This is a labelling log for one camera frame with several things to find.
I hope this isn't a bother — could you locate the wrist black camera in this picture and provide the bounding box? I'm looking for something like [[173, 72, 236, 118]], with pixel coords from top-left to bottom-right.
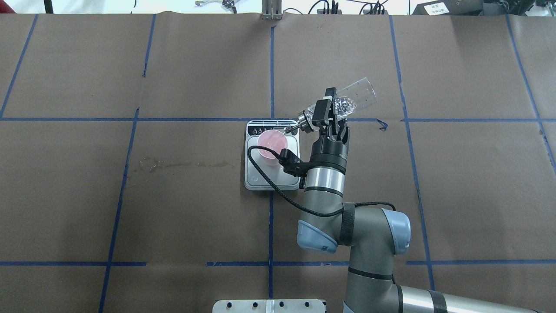
[[278, 149, 314, 177]]

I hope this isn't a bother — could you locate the pink paper cup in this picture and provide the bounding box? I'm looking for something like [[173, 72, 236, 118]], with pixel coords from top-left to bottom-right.
[[257, 130, 288, 166]]

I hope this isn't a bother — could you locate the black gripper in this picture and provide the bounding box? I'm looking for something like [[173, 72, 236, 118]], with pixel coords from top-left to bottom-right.
[[309, 87, 350, 174]]

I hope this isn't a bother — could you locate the digital kitchen scale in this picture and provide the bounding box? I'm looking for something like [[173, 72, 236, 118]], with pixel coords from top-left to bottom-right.
[[244, 120, 301, 191]]

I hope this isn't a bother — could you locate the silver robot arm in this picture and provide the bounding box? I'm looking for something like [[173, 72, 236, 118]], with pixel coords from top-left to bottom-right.
[[296, 87, 527, 313]]

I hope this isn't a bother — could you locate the aluminium frame post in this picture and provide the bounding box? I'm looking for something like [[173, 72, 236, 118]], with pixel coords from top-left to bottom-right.
[[261, 0, 283, 20]]

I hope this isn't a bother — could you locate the clear glass sauce bottle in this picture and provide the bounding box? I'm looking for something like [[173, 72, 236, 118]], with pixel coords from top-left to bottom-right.
[[284, 77, 378, 133]]

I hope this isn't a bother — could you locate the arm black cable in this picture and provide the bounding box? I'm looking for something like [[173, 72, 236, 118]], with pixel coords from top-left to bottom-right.
[[247, 147, 397, 218]]

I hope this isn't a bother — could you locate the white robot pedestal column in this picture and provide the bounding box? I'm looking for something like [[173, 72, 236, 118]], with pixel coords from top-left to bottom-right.
[[212, 299, 327, 313]]

